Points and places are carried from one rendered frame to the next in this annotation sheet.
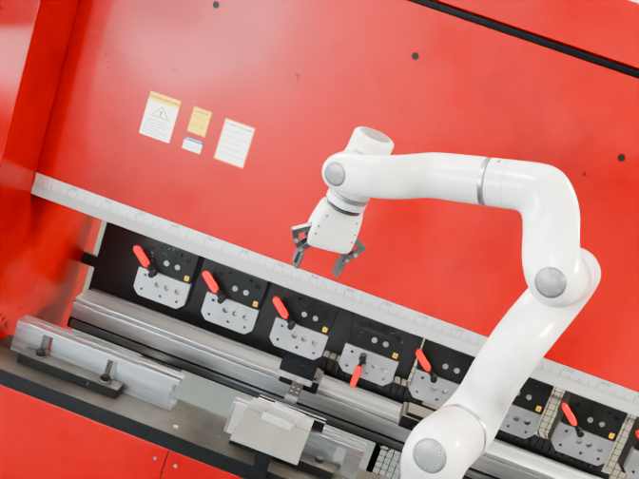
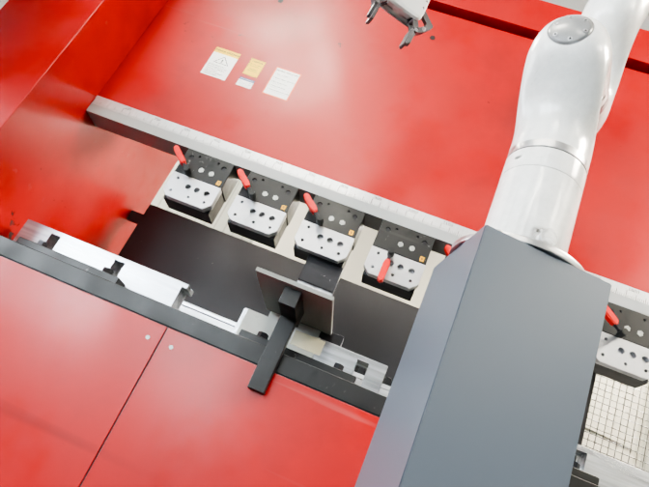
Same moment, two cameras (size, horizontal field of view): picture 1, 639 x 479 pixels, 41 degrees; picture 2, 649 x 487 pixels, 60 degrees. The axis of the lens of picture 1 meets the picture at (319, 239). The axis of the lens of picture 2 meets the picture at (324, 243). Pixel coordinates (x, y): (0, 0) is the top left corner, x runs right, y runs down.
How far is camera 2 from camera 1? 1.65 m
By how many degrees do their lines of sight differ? 37
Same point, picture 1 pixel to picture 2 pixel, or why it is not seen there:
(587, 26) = not seen: hidden behind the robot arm
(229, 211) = (269, 131)
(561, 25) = (541, 22)
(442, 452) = (587, 19)
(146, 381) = (152, 283)
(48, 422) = (29, 293)
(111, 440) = (99, 315)
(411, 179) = not seen: outside the picture
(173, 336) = not seen: hidden behind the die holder
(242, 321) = (268, 222)
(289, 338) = (315, 239)
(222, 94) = (277, 51)
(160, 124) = (219, 68)
